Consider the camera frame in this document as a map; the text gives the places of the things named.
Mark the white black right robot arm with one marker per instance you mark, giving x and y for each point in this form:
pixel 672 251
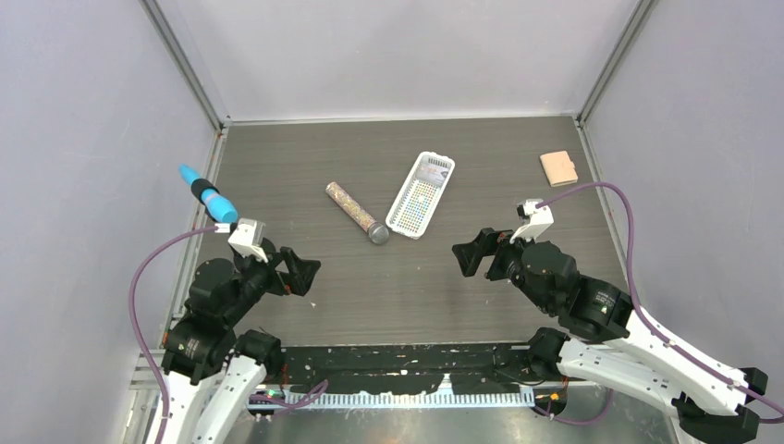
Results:
pixel 602 338

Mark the white plastic mesh basket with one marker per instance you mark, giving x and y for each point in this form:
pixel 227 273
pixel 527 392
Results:
pixel 415 204

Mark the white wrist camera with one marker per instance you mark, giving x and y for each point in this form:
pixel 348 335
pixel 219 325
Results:
pixel 535 218
pixel 246 239

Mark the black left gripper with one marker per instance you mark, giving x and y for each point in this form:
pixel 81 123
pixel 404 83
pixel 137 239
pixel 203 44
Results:
pixel 300 273

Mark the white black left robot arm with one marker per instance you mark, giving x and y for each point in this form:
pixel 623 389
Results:
pixel 208 373

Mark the blue microphone on stand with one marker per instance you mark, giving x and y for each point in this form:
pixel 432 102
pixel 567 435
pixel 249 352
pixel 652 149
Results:
pixel 217 206

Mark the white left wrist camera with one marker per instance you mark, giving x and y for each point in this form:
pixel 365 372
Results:
pixel 246 239

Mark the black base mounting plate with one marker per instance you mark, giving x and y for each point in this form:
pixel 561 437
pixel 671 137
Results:
pixel 470 368

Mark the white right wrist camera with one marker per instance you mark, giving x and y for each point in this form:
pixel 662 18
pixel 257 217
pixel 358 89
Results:
pixel 535 218

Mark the card in white basket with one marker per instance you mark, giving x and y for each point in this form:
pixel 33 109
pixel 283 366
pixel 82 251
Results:
pixel 435 174

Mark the glitter handle microphone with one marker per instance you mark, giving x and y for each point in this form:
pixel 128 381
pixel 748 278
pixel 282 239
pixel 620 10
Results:
pixel 376 231

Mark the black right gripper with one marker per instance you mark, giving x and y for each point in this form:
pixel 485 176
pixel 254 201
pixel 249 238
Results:
pixel 485 243

